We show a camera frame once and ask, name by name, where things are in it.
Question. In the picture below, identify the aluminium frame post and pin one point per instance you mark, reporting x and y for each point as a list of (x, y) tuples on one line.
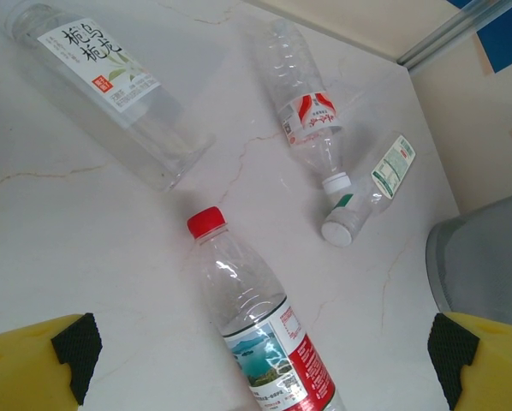
[(444, 34)]

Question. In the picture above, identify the clear bottle red cap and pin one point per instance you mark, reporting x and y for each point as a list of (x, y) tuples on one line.
[(256, 308)]

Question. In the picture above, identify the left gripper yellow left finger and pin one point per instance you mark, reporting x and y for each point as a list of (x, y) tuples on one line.
[(25, 372)]

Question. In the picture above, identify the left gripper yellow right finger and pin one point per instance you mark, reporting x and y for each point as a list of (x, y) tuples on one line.
[(491, 368)]

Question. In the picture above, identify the small bottle green white label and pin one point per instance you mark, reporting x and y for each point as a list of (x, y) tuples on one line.
[(388, 171)]

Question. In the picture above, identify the grey metal mesh bin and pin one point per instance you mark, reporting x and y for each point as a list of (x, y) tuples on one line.
[(487, 257)]

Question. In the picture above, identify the clear bottle red white label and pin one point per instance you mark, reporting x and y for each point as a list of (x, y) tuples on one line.
[(311, 115)]

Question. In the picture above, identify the square clear bottle white label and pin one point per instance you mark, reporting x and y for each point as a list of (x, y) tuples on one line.
[(93, 64)]

